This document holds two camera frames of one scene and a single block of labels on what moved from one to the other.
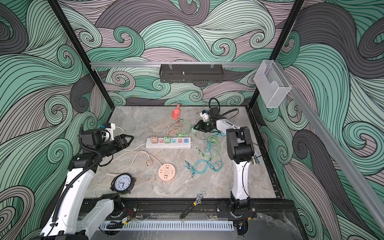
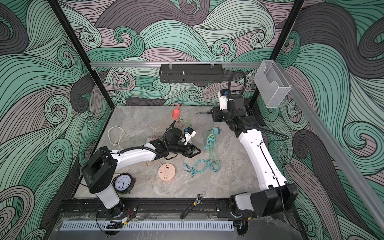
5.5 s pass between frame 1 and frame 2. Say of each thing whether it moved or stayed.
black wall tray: stayed
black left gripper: moved
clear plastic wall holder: stayed
